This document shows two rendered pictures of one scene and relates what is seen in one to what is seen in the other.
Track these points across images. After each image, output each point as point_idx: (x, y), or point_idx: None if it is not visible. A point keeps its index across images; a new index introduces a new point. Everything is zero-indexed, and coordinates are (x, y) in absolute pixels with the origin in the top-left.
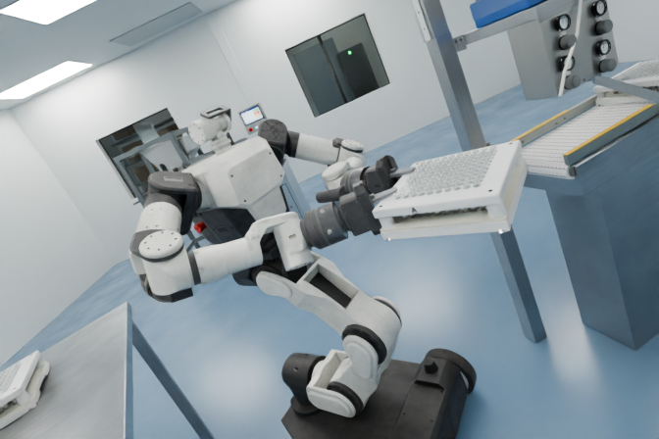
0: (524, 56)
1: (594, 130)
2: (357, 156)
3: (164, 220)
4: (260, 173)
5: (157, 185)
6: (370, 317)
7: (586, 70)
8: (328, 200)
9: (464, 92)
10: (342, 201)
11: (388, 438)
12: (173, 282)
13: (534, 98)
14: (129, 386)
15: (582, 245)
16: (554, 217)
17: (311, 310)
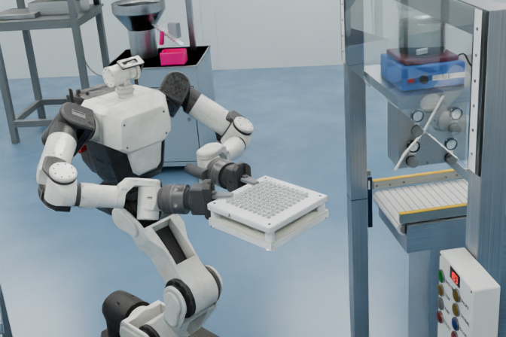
0: (391, 124)
1: (456, 200)
2: (242, 138)
3: (65, 151)
4: (148, 128)
5: (66, 117)
6: (193, 279)
7: (432, 156)
8: (192, 174)
9: (360, 119)
10: (192, 188)
11: None
12: (62, 199)
13: (391, 159)
14: None
15: (418, 296)
16: (409, 262)
17: (149, 254)
